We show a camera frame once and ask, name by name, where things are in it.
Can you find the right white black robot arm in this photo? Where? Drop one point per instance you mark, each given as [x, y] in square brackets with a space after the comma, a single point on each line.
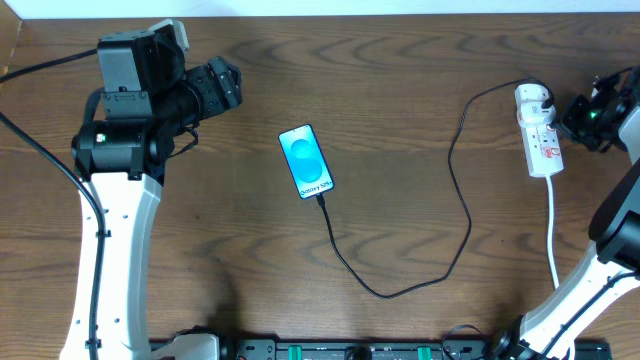
[610, 266]

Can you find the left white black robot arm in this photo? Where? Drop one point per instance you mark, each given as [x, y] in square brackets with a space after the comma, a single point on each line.
[149, 98]

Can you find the blue Galaxy smartphone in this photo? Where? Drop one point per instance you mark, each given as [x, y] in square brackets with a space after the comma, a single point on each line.
[306, 162]

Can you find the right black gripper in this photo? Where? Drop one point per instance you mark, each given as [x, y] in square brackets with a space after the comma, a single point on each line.
[573, 126]

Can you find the white power strip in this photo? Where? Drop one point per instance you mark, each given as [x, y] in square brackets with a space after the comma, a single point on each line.
[542, 151]

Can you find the white charger adapter plug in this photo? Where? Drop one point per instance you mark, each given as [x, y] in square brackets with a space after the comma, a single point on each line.
[534, 105]

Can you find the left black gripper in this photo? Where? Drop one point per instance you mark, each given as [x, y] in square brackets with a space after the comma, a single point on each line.
[220, 82]

